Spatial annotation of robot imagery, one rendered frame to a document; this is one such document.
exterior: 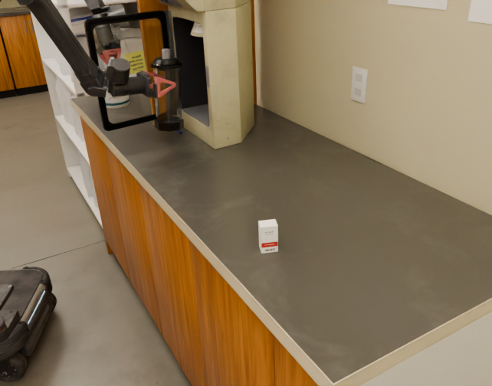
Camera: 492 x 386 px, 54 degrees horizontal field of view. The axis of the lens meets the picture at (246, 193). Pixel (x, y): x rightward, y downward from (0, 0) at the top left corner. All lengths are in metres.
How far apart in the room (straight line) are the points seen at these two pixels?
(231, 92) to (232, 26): 0.22
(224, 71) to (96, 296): 1.46
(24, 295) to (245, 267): 1.46
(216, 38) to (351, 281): 0.94
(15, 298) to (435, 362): 1.83
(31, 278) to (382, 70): 1.80
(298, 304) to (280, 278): 0.09
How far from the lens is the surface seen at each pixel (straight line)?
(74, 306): 2.64
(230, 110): 1.74
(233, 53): 1.70
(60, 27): 1.52
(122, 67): 1.59
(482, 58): 1.39
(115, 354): 2.33
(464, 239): 1.29
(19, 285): 2.48
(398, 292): 1.08
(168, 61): 1.66
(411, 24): 1.53
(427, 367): 1.07
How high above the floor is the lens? 1.60
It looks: 28 degrees down
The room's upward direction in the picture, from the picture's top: 2 degrees counter-clockwise
